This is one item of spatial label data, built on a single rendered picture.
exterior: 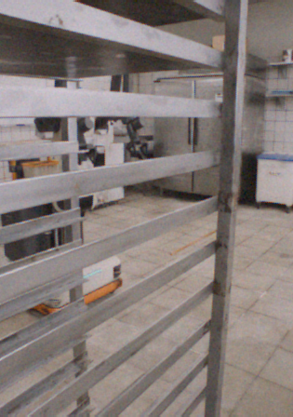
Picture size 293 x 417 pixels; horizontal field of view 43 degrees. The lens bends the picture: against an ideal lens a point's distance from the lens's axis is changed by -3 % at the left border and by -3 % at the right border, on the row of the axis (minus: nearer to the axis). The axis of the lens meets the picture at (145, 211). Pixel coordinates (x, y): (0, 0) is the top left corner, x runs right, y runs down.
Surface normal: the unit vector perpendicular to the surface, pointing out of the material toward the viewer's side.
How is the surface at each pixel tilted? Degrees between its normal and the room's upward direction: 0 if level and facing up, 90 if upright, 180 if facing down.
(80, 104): 90
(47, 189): 90
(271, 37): 90
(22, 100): 90
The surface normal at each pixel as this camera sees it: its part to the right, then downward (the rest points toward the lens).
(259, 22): -0.61, 0.19
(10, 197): 0.80, 0.15
